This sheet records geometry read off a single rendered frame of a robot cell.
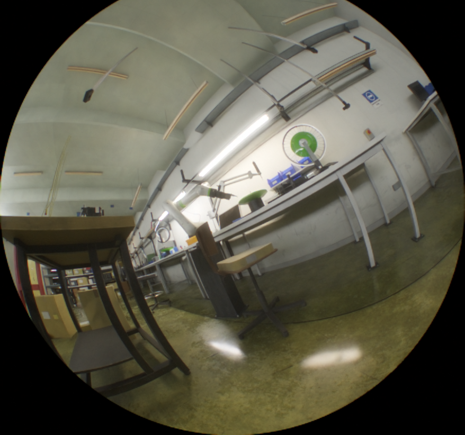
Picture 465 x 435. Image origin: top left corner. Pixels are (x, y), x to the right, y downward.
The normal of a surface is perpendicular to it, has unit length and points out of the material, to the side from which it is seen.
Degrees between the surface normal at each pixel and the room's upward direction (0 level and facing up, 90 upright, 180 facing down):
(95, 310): 90
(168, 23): 180
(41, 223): 90
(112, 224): 90
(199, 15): 180
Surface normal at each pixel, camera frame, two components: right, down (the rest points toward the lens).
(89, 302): 0.75, -0.46
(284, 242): -0.61, 0.03
